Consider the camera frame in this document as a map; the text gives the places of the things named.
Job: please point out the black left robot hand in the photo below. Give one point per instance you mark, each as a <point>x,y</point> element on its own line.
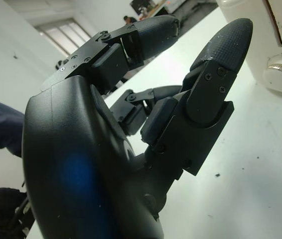
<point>76,154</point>

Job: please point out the white two-slot toaster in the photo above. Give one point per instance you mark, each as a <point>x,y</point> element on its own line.
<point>260,54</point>

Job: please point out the distant seated person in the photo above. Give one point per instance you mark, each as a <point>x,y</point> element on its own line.
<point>129,20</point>

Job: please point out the window with white frame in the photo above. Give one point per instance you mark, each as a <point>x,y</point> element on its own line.
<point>63,35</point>

